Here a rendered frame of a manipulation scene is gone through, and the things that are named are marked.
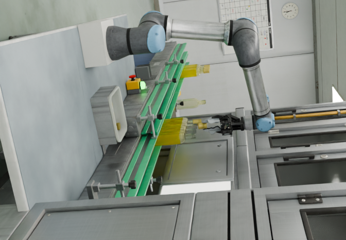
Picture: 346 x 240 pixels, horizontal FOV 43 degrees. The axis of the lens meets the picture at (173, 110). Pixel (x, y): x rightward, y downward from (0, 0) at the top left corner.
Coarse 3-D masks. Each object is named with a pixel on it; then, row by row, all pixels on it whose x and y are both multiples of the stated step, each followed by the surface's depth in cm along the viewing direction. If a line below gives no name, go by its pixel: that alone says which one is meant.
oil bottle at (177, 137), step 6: (162, 132) 225; (168, 132) 223; (174, 132) 222; (180, 132) 221; (162, 138) 221; (168, 138) 221; (174, 138) 221; (180, 138) 220; (156, 144) 223; (162, 144) 223; (168, 144) 222
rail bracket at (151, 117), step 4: (148, 108) 209; (136, 116) 212; (140, 116) 211; (144, 116) 211; (148, 116) 210; (152, 116) 210; (156, 116) 210; (160, 116) 209; (136, 120) 211; (140, 120) 211; (148, 120) 211; (152, 120) 210; (152, 124) 212; (152, 128) 213; (152, 132) 214; (152, 136) 214; (156, 136) 214
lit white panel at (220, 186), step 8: (184, 184) 202; (192, 184) 200; (200, 184) 199; (208, 184) 198; (216, 184) 197; (224, 184) 196; (168, 192) 197; (176, 192) 196; (184, 192) 195; (192, 192) 194
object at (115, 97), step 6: (114, 90) 196; (114, 96) 205; (120, 96) 205; (114, 102) 206; (120, 102) 206; (114, 108) 207; (120, 108) 207; (114, 114) 208; (120, 114) 208; (114, 120) 192; (120, 120) 209; (114, 126) 193; (120, 126) 210; (126, 126) 210; (120, 132) 205; (120, 138) 199
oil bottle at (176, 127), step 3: (171, 126) 230; (174, 126) 230; (177, 126) 229; (180, 126) 228; (183, 126) 228; (162, 129) 228; (165, 129) 227; (168, 129) 227; (171, 129) 226; (174, 129) 226; (177, 129) 226; (180, 129) 225; (183, 129) 226; (186, 132) 227
